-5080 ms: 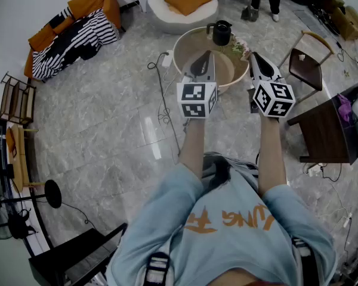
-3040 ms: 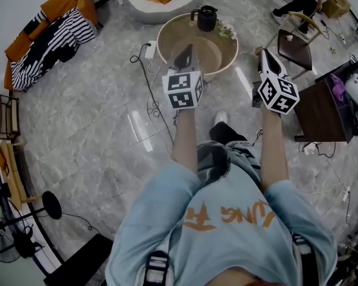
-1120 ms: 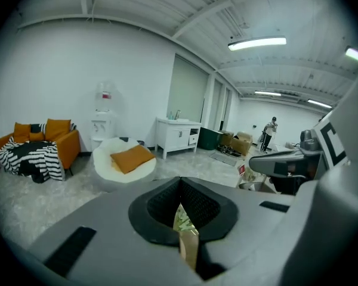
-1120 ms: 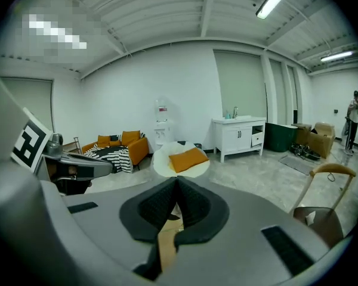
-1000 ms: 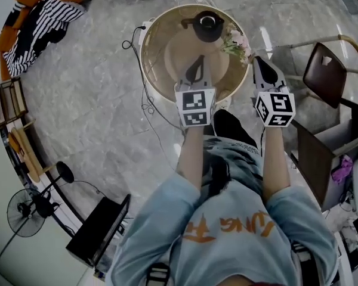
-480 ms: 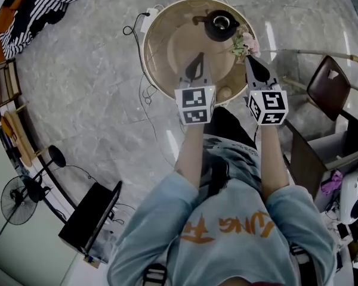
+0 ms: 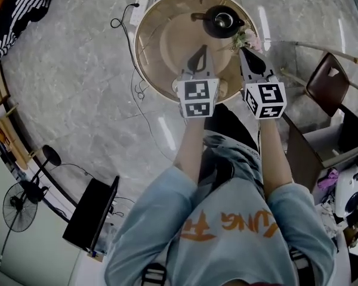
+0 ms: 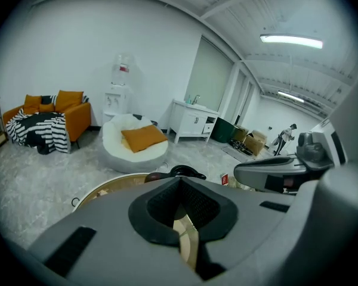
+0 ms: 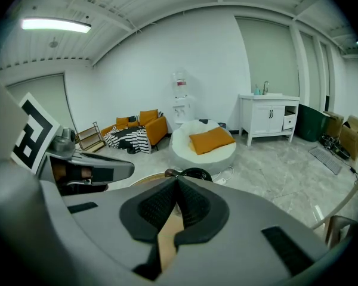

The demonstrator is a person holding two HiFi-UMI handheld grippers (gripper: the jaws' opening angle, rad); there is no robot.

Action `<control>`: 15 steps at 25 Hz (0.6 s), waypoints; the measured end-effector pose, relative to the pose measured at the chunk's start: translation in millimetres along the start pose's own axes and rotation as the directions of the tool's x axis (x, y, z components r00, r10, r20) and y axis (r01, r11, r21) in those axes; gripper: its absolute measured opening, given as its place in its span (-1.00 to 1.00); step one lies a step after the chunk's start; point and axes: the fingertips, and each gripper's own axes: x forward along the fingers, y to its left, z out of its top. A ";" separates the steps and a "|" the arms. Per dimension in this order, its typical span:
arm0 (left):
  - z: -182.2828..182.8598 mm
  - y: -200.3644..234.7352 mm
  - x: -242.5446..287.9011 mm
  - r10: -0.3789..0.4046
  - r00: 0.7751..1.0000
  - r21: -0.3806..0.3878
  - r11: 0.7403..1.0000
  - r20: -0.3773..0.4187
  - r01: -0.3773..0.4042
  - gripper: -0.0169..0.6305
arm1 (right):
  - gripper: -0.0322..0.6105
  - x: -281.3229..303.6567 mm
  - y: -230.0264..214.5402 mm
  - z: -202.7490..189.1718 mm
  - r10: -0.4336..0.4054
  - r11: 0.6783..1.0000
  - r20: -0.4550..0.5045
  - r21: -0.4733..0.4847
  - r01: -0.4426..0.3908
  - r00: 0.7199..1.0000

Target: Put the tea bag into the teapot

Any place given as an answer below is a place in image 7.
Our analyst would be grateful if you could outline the dark wooden table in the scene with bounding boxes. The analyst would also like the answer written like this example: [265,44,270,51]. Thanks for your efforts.
[285,105,358,194]

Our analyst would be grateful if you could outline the black power cable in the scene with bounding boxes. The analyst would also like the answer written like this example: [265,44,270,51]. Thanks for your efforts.
[110,2,180,161]

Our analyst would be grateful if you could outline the black standing fan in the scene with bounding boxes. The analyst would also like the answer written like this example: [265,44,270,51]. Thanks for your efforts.
[0,144,63,268]

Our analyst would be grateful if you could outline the round glass side table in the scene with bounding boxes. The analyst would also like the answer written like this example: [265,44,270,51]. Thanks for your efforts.
[134,0,261,104]

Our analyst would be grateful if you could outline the black and white striped blanket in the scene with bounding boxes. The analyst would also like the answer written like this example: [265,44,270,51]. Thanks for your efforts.
[0,0,70,66]

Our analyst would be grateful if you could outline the black teapot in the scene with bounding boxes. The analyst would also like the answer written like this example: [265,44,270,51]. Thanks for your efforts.
[190,5,245,40]

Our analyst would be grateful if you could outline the person's light blue shirt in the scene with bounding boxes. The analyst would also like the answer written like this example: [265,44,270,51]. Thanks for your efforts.
[104,129,338,286]

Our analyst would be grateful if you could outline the pale flower bouquet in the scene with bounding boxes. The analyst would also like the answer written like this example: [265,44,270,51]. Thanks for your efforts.
[229,25,263,54]

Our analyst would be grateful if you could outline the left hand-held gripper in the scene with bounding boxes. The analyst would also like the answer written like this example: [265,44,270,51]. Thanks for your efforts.
[175,45,220,119]

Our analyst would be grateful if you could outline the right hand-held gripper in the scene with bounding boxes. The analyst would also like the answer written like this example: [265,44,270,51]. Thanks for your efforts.
[238,46,287,120]

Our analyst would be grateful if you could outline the white power strip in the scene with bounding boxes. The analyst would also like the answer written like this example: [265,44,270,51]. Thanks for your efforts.
[129,0,149,26]

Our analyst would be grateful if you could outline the person's left forearm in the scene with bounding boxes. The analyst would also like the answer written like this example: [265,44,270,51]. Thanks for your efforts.
[173,116,206,186]

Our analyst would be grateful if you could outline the person's right forearm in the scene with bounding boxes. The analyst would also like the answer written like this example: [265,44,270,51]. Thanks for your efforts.
[258,117,294,201]

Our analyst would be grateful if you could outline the person's black trouser leg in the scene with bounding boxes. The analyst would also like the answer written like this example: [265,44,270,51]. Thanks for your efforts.
[203,102,260,155]

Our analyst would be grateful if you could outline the brown chair with brass frame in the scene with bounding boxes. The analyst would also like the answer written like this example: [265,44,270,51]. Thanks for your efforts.
[279,40,358,118]

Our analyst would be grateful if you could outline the white appliance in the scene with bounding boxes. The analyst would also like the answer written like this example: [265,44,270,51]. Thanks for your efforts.
[334,164,358,219]

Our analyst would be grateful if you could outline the purple cloth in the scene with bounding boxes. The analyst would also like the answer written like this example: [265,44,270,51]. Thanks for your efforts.
[317,168,340,191]

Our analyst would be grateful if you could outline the black harness strap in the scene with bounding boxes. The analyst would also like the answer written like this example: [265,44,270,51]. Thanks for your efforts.
[140,262,168,286]
[289,247,313,282]

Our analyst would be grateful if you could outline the person's white shoe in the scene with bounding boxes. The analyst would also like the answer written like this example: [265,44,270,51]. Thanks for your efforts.
[218,79,229,98]

